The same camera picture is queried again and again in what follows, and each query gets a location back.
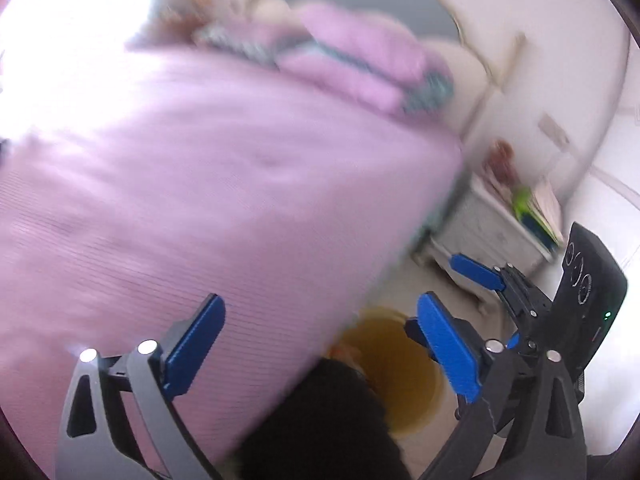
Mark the dark cloth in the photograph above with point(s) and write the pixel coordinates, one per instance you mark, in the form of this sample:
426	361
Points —
320	420

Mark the white carved nightstand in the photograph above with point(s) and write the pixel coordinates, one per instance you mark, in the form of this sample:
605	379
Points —
480	240

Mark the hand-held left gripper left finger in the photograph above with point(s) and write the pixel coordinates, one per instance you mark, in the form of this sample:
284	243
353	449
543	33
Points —
197	340

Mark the pink pillow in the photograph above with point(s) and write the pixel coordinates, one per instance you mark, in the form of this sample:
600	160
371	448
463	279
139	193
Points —
360	55

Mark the bed with purple sheet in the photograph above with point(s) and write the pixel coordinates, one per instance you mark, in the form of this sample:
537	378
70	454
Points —
200	200

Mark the bright green packet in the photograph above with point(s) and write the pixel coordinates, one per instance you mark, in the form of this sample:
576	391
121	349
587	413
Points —
521	201

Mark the white wall socket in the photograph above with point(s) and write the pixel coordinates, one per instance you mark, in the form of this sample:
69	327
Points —
554	131

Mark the books on nightstand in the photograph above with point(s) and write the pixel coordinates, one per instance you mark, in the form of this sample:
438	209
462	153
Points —
542	215

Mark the floral bundle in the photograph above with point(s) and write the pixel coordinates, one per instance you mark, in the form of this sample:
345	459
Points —
501	160

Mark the teal patterned pillow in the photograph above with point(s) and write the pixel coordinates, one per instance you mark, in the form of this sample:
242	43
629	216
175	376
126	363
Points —
235	42

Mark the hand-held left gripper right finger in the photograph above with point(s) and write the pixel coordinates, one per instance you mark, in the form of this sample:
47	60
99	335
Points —
450	350

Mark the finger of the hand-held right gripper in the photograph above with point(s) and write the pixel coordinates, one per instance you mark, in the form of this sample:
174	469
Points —
512	342
475	270

